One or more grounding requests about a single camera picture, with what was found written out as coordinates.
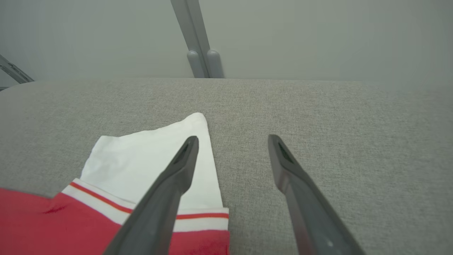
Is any grey partition foot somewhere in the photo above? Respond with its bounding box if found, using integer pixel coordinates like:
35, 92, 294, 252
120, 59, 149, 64
170, 0, 207, 79
186, 0, 225, 79

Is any red Bulls jersey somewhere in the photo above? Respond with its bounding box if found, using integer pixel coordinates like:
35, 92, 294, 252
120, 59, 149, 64
0, 112, 230, 255

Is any grey fabric sofa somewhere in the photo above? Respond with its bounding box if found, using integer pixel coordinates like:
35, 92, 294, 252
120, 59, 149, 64
0, 77, 453, 255

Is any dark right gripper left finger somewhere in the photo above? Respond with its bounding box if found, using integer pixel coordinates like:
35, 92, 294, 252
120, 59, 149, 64
103, 136, 200, 255

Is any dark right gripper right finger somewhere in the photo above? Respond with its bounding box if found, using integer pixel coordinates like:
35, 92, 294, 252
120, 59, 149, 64
268, 134, 365, 255

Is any grey metal frame leg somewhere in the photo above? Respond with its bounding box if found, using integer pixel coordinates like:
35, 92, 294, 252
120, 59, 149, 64
0, 54, 35, 91

